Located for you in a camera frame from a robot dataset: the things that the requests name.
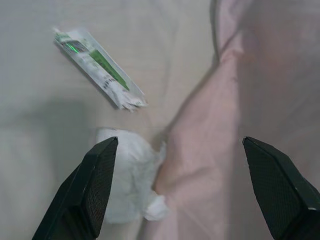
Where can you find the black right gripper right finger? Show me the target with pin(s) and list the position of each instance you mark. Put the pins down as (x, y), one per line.
(280, 190)

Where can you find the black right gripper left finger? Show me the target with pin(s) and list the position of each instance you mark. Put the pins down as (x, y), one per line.
(82, 195)

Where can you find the white tissue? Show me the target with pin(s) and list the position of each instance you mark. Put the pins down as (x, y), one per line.
(135, 170)

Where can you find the pink spotted pillow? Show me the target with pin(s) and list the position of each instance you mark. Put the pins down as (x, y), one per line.
(237, 112)

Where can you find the green white torn wrapper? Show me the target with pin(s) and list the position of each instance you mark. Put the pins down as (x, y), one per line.
(97, 65)

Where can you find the white bed mattress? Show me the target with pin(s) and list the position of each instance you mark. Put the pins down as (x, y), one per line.
(30, 112)

